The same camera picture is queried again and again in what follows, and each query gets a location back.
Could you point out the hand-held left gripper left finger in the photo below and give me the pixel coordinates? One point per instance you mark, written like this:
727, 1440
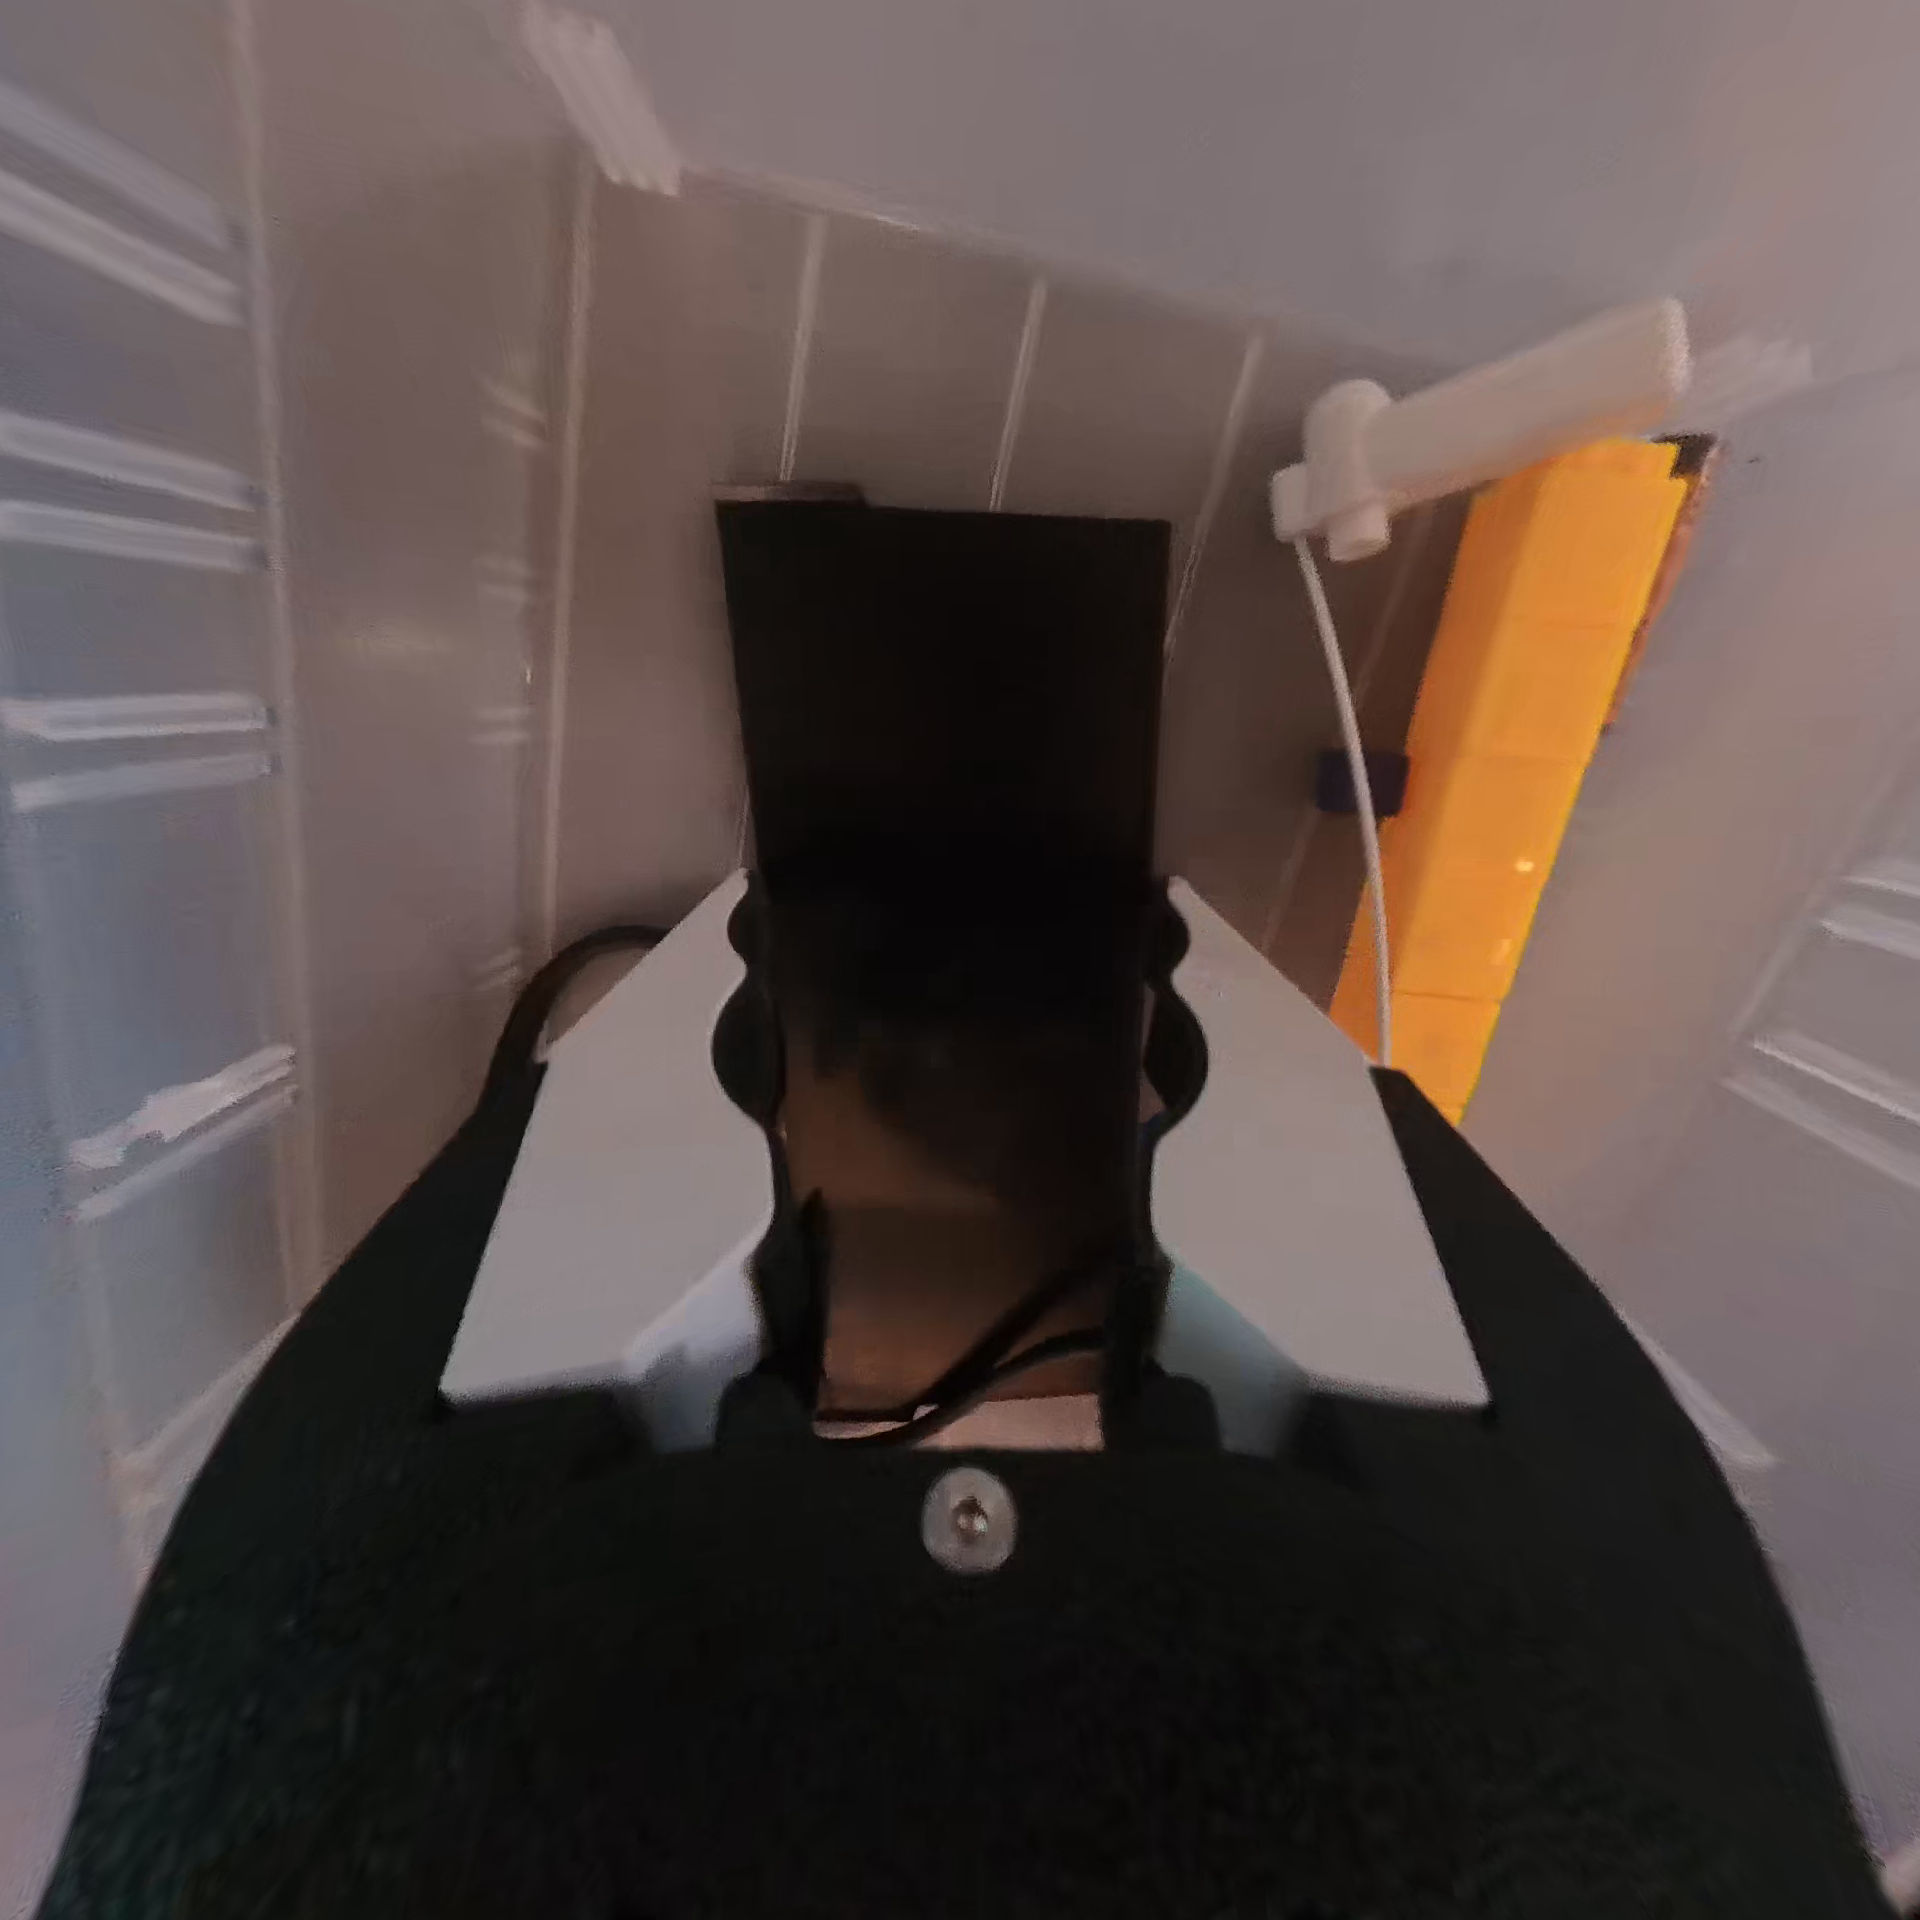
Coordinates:
600, 1196

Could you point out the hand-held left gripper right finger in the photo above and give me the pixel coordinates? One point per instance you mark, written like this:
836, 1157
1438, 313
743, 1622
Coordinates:
1321, 1196

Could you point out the yellow block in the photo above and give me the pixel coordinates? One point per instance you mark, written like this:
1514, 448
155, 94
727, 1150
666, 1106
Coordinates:
1532, 671

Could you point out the black plate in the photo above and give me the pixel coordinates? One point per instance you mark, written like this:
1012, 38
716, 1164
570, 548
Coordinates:
944, 716

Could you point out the clear plastic storage bin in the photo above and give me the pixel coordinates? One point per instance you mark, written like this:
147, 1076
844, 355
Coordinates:
372, 599

